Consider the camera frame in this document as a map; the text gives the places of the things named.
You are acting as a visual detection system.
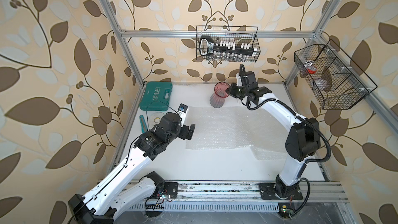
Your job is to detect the black socket tool set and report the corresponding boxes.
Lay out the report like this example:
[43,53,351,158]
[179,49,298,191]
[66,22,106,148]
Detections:
[197,35,261,57]

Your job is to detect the aluminium frame rail base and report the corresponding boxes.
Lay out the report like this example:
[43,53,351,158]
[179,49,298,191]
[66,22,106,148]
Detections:
[80,179,358,224]

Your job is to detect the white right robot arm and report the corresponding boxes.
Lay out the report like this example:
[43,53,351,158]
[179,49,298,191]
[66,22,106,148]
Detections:
[227,67,332,199]

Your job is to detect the bubble red vase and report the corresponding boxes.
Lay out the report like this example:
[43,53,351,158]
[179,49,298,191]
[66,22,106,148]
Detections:
[209,82,230,108]

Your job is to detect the black wire basket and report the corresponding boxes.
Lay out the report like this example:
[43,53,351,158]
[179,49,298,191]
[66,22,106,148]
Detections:
[294,39,377,110]
[196,25,261,63]

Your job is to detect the bubble wrap sheet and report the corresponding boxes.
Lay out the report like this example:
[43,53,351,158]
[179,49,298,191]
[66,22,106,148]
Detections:
[249,145,287,161]
[186,106,288,153]

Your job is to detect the red item in basket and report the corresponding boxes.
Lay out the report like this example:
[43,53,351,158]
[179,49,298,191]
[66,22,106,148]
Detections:
[302,61,318,75]

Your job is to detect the clear tape roll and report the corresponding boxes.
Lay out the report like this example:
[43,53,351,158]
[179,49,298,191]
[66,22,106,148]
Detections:
[149,112,165,125]

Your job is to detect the black wire basket back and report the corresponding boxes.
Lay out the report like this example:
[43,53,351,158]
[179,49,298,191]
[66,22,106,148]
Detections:
[196,25,261,63]

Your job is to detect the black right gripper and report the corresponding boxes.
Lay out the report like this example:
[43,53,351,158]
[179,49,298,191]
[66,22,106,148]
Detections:
[226,82,249,100]

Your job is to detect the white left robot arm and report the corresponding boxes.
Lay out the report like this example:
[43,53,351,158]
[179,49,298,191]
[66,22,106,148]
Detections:
[68,104,195,224]

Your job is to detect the black wire basket right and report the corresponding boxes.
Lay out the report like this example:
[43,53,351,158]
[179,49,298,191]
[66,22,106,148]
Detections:
[294,39,377,110]

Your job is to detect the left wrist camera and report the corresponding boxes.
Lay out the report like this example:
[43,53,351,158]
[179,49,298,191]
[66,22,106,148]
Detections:
[177,103,189,126]

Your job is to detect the green plastic tool case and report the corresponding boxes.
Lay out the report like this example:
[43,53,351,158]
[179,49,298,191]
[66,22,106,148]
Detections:
[139,82,173,112]

